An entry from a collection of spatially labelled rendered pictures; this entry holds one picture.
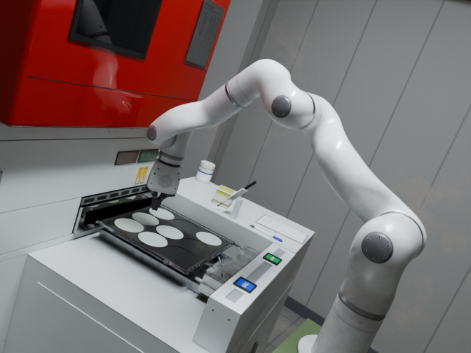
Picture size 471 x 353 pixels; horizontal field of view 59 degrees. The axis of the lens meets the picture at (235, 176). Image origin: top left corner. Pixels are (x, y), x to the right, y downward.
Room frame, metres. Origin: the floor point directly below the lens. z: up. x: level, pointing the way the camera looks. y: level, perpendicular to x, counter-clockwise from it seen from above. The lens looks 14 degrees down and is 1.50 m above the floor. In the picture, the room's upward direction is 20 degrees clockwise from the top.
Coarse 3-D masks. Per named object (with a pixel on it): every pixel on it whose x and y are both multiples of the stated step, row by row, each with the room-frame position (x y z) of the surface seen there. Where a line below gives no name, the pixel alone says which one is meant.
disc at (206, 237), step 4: (200, 232) 1.47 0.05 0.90; (204, 232) 1.49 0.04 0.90; (196, 236) 1.42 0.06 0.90; (200, 236) 1.44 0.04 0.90; (204, 236) 1.45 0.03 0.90; (208, 236) 1.46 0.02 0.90; (212, 236) 1.48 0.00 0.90; (216, 236) 1.49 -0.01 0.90; (204, 240) 1.41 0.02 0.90; (208, 240) 1.43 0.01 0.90; (212, 240) 1.44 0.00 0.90; (216, 240) 1.45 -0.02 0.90; (220, 240) 1.46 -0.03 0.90; (212, 244) 1.40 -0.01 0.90; (216, 244) 1.41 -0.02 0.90
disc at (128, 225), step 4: (116, 220) 1.31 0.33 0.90; (120, 220) 1.32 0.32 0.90; (124, 220) 1.33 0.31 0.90; (128, 220) 1.35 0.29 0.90; (132, 220) 1.36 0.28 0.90; (116, 224) 1.28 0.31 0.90; (120, 224) 1.29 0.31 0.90; (124, 224) 1.30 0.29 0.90; (128, 224) 1.31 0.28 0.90; (132, 224) 1.33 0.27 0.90; (136, 224) 1.33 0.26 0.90; (140, 224) 1.35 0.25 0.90; (124, 228) 1.27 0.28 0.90; (128, 228) 1.28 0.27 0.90; (132, 228) 1.29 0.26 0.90; (136, 228) 1.30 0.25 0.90; (140, 228) 1.31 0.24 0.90; (132, 232) 1.27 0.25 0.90; (136, 232) 1.28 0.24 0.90
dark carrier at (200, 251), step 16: (144, 208) 1.50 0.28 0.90; (112, 224) 1.27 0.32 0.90; (144, 224) 1.36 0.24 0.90; (160, 224) 1.41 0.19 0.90; (176, 224) 1.46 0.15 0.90; (192, 224) 1.52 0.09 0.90; (176, 240) 1.33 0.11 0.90; (192, 240) 1.38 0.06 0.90; (224, 240) 1.48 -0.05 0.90; (176, 256) 1.22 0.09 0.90; (192, 256) 1.26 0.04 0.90
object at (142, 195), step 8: (144, 192) 1.55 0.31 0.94; (104, 200) 1.34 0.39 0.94; (112, 200) 1.36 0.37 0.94; (120, 200) 1.40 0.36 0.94; (128, 200) 1.45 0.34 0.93; (136, 200) 1.50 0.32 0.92; (80, 208) 1.22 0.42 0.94; (88, 208) 1.25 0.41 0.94; (96, 208) 1.28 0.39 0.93; (104, 208) 1.33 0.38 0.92; (136, 208) 1.54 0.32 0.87; (80, 216) 1.22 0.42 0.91; (104, 216) 1.37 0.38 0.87; (112, 216) 1.39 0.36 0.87; (80, 224) 1.23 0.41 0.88; (88, 224) 1.27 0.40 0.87; (72, 232) 1.22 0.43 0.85; (80, 232) 1.24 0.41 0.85
